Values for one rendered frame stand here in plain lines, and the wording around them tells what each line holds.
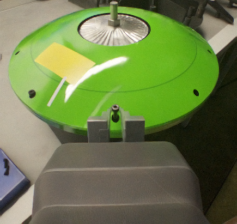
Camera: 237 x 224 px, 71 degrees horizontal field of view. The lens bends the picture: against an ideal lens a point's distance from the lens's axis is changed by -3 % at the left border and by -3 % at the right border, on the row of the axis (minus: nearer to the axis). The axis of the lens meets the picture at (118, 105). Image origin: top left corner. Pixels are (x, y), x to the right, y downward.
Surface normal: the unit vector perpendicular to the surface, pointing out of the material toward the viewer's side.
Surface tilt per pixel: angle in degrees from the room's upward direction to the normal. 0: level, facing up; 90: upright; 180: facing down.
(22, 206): 0
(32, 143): 0
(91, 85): 21
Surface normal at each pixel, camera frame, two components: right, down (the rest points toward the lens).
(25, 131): 0.01, -0.65
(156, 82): 0.15, -0.36
